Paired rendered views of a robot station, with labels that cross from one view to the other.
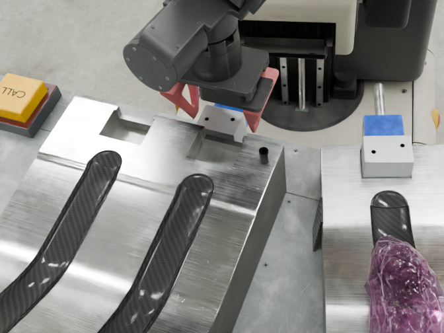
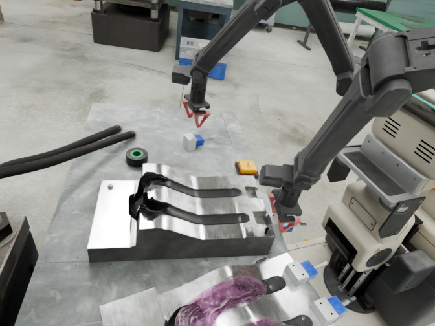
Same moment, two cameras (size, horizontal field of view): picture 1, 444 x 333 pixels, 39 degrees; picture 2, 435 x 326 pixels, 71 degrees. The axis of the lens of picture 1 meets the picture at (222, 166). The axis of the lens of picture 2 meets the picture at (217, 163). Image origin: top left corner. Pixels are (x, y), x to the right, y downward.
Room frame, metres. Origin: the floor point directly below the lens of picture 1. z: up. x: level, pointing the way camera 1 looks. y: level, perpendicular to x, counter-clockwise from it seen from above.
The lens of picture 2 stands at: (-0.15, -0.34, 1.55)
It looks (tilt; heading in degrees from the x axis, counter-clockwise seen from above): 37 degrees down; 45
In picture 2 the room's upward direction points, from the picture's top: 11 degrees clockwise
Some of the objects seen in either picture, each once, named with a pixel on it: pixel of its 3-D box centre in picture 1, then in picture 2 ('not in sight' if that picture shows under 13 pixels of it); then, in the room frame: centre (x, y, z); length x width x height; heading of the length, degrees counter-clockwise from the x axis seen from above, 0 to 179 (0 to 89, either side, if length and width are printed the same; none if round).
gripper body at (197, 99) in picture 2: not in sight; (197, 95); (0.52, 0.49, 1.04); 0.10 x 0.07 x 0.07; 81
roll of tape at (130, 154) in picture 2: not in sight; (136, 157); (0.28, 0.52, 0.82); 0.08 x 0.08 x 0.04
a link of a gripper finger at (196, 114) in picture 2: not in sight; (198, 115); (0.52, 0.47, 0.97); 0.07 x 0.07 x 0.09; 81
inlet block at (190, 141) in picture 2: not in sight; (199, 140); (0.56, 0.49, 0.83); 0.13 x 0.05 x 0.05; 171
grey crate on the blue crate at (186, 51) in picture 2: not in sight; (204, 50); (2.37, 2.75, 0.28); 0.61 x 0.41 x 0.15; 142
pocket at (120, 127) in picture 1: (131, 135); (252, 196); (0.47, 0.09, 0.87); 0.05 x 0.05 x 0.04; 60
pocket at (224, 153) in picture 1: (218, 156); (260, 221); (0.42, 0.00, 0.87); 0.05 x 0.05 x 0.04; 60
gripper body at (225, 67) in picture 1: (213, 50); (289, 196); (0.50, -0.02, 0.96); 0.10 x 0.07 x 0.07; 60
